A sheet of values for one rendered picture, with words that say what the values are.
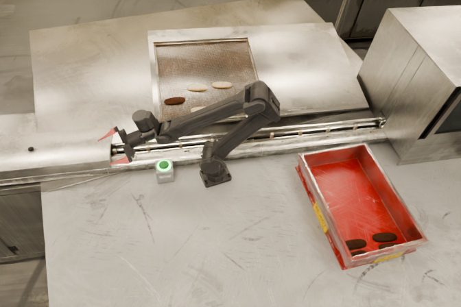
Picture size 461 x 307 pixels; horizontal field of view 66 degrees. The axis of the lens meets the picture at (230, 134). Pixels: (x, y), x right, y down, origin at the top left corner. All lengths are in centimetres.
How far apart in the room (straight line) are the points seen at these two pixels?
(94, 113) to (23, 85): 166
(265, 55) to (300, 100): 32
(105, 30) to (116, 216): 125
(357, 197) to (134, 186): 92
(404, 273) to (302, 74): 101
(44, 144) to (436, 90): 155
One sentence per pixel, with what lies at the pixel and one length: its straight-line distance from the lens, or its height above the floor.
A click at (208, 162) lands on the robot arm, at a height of 98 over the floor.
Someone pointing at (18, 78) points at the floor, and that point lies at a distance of 350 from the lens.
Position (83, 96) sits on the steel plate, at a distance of 191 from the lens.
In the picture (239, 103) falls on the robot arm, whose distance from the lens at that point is 114.
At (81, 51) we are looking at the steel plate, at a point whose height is 82.
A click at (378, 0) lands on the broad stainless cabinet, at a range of 361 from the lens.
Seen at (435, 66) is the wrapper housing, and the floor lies 129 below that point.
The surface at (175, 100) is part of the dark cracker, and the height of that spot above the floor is 92.
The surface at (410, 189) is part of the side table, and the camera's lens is 174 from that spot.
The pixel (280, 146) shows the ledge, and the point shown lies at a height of 86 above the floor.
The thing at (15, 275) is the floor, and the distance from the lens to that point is 243.
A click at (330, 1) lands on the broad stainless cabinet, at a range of 338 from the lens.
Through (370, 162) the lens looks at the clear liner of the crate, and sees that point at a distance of 163.
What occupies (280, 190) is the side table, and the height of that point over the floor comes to 82.
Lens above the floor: 208
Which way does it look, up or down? 50 degrees down
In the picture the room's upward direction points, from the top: 6 degrees clockwise
